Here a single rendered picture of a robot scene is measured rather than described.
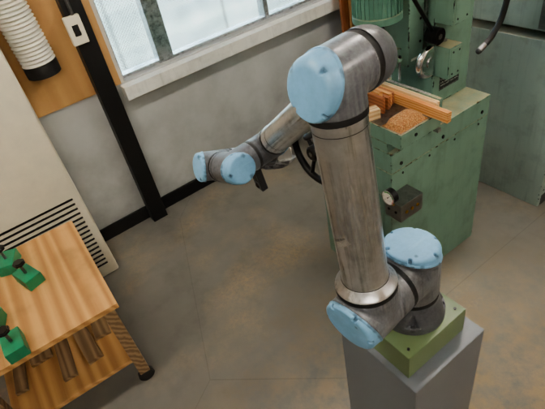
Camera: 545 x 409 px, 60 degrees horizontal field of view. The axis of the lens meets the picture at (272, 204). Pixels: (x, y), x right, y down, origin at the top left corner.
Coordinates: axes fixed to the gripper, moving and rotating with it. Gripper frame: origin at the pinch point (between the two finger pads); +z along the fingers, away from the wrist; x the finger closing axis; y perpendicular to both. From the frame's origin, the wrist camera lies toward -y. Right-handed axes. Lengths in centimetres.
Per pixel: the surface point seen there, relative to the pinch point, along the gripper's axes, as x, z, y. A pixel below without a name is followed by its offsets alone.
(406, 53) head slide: 1, 49, 35
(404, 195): -19.1, 42.5, -13.5
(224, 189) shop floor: 119, 49, -77
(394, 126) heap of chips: -14.8, 31.8, 14.0
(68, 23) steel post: 121, -40, 23
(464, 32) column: -4, 74, 44
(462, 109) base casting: -14, 73, 17
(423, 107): -16, 44, 20
